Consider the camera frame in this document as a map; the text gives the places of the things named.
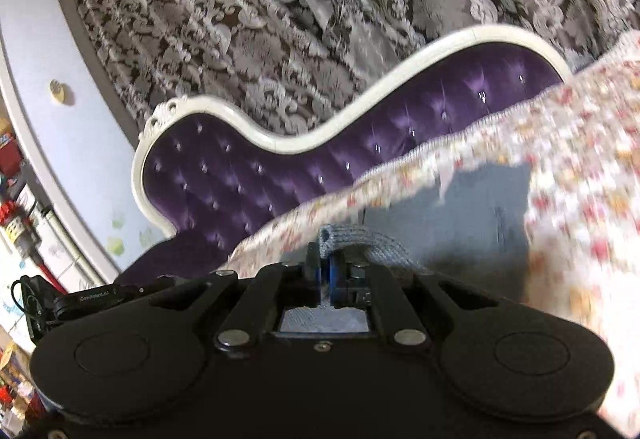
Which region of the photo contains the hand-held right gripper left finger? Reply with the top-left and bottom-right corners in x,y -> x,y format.
147,241 -> 333,355

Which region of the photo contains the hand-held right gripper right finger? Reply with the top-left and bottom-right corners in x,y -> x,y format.
332,254 -> 502,353

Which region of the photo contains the grey argyle sweater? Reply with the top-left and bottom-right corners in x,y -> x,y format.
277,163 -> 534,336

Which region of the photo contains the purple tufted sofa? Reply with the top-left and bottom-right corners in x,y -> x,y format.
117,25 -> 576,291

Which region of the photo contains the shelf with colourful things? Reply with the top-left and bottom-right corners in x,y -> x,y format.
0,115 -> 38,220

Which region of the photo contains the floral blanket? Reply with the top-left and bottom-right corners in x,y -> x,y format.
220,29 -> 640,436

